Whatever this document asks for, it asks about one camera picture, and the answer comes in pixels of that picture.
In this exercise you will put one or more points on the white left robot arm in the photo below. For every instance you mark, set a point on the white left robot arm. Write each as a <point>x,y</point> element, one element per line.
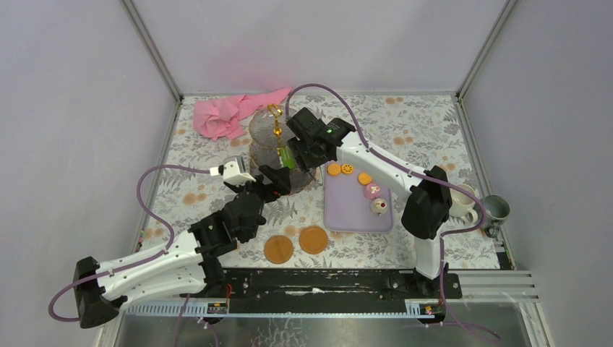
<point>188,262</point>

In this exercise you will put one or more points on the grey speckled cake ball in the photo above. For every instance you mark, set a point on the grey speckled cake ball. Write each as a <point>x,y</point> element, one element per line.
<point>379,206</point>

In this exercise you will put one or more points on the left wooden coaster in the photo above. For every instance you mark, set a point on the left wooden coaster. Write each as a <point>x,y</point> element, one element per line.
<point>278,249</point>

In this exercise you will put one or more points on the right wooden coaster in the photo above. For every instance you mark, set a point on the right wooden coaster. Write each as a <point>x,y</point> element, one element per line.
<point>313,240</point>

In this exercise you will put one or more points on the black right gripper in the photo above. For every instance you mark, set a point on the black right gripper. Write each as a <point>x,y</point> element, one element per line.
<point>306,163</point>

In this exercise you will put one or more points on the three-tier glass cake stand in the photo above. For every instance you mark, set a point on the three-tier glass cake stand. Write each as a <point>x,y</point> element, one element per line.
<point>269,133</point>

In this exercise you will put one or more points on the lilac plastic tray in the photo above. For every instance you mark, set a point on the lilac plastic tray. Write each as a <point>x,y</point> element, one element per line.
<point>347,210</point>

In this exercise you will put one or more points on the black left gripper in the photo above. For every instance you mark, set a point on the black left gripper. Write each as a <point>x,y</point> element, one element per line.
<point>261,183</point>

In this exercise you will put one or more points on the pink sugared cake ball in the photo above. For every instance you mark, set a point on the pink sugared cake ball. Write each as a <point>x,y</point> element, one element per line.
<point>372,191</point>

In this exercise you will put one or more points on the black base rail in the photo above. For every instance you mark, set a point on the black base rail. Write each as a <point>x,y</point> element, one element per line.
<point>327,291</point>

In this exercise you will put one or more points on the yellow jam-dot cookie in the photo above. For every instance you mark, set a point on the yellow jam-dot cookie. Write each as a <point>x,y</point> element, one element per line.
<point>346,169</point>

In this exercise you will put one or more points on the yellow round biscuit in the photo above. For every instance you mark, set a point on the yellow round biscuit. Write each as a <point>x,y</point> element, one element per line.
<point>334,169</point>
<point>364,179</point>

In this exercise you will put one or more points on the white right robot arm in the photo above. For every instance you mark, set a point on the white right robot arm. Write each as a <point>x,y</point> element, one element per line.
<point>425,192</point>

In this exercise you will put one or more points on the white ceramic mug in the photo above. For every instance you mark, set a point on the white ceramic mug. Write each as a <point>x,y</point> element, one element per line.
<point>463,207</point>

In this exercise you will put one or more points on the pink cloth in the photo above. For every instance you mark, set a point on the pink cloth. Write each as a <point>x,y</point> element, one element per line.
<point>221,117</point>

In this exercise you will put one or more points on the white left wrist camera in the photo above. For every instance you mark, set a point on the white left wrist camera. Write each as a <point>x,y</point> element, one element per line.
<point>233,171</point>

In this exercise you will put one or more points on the wooden coaster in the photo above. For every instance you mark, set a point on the wooden coaster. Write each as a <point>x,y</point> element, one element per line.
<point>278,249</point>
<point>313,240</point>

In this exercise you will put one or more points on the green striped cake piece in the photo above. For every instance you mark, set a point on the green striped cake piece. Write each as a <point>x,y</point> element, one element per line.
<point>287,158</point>

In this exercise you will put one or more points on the grey ceramic mug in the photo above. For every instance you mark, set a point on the grey ceramic mug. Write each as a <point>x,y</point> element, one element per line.
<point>496,212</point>

